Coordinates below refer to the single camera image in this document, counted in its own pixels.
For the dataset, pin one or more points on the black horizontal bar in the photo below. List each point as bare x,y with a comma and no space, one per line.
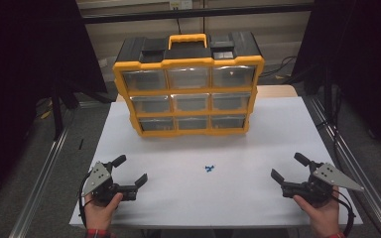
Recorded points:
145,16

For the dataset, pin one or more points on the black metal stand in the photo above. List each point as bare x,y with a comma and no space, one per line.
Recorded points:
57,112

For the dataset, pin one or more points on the small yellow floor item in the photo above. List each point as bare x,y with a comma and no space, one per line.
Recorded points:
45,114

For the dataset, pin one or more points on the person's right hand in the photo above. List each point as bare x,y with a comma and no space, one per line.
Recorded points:
324,218

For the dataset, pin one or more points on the person's left hand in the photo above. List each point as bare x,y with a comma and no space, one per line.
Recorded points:
99,214

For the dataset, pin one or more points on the grid of clear drawers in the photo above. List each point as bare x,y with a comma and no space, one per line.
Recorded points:
188,77

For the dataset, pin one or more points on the small black floor item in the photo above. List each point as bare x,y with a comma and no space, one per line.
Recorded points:
81,144

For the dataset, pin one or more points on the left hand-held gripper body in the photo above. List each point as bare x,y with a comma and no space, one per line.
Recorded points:
97,177

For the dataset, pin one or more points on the yellow black organizer cabinet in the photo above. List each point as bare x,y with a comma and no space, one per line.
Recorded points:
188,62

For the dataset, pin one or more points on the white wall socket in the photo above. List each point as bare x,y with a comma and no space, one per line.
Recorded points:
181,4

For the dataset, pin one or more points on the black curtain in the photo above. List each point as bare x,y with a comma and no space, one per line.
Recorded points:
20,66
370,49

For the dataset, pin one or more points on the clear plastic drawer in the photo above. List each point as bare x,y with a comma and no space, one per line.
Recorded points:
228,121

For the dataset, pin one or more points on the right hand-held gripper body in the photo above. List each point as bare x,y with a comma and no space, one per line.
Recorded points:
330,175

